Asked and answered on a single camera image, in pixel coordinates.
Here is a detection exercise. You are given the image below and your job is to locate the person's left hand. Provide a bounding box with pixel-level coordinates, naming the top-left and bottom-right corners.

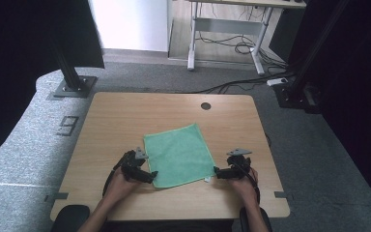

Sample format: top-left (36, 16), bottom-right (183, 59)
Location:
top-left (103, 167), bottom-right (143, 207)

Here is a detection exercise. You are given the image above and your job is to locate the person's right hand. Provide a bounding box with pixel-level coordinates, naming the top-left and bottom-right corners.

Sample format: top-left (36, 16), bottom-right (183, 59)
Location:
top-left (227, 167), bottom-right (261, 207)

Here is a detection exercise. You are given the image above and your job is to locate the tangle of black cables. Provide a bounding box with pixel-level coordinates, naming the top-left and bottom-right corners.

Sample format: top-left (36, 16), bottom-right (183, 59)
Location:
top-left (195, 30), bottom-right (288, 70)

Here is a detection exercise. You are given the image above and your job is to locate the black metal stand, grey base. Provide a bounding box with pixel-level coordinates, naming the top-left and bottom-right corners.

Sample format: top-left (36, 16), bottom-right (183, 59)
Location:
top-left (49, 32), bottom-right (99, 99)

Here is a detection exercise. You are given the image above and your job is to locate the right gripper red-black cable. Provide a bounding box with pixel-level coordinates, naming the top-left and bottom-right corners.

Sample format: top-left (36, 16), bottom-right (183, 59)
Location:
top-left (234, 163), bottom-right (261, 205)

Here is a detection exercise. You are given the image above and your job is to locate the black metal stand, dark base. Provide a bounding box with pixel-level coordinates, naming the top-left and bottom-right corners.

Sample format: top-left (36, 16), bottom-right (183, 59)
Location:
top-left (271, 0), bottom-right (351, 109)

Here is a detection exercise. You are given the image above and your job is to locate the black curtain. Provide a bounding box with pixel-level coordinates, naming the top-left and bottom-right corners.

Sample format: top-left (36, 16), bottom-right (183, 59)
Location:
top-left (288, 0), bottom-right (371, 214)
top-left (0, 0), bottom-right (105, 170)

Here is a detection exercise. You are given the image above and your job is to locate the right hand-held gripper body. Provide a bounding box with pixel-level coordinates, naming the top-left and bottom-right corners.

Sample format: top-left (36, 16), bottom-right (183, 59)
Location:
top-left (226, 148), bottom-right (253, 180)

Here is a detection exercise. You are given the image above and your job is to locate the grey tape strip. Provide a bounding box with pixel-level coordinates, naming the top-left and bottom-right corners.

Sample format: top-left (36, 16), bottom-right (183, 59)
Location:
top-left (43, 191), bottom-right (70, 203)

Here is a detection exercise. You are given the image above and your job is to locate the grey tape number mark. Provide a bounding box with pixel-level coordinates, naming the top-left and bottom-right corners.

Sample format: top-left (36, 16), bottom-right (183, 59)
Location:
top-left (56, 115), bottom-right (80, 137)

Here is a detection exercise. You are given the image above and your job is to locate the white power strip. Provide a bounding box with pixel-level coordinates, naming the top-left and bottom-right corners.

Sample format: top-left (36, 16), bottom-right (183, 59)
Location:
top-left (266, 77), bottom-right (289, 87)

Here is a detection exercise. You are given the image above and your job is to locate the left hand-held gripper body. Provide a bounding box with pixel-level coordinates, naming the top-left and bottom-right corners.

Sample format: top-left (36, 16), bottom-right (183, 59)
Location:
top-left (113, 147), bottom-right (150, 182)

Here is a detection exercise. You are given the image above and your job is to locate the white desk frame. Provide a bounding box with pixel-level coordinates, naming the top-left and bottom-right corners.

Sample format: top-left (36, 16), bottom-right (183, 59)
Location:
top-left (186, 0), bottom-right (307, 75)

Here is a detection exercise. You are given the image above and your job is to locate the green microfibre cloth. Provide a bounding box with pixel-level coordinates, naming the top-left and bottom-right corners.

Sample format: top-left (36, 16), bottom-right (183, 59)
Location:
top-left (143, 123), bottom-right (217, 189)

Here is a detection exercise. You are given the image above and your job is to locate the person's dark clothing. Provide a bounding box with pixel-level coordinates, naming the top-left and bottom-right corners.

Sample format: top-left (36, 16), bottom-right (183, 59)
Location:
top-left (100, 219), bottom-right (241, 232)

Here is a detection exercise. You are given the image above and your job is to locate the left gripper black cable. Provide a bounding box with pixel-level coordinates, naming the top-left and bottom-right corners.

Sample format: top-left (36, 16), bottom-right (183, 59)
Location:
top-left (101, 169), bottom-right (118, 198)

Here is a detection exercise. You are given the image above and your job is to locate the long black floor cable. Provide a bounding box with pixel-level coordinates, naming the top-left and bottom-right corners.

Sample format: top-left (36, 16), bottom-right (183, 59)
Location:
top-left (191, 72), bottom-right (296, 95)

